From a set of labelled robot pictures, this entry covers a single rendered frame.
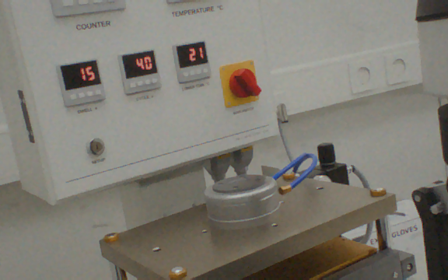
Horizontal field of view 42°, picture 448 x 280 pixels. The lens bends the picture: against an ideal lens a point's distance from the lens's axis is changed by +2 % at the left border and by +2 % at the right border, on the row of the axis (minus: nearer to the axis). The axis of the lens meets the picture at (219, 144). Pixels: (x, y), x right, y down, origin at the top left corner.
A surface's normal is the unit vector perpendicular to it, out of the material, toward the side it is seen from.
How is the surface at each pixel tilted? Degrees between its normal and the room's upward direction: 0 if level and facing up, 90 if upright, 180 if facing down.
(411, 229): 87
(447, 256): 91
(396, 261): 90
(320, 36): 90
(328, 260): 0
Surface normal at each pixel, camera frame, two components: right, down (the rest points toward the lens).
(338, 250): -0.17, -0.97
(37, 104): 0.54, 0.07
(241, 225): -0.15, 0.21
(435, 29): -0.92, 0.20
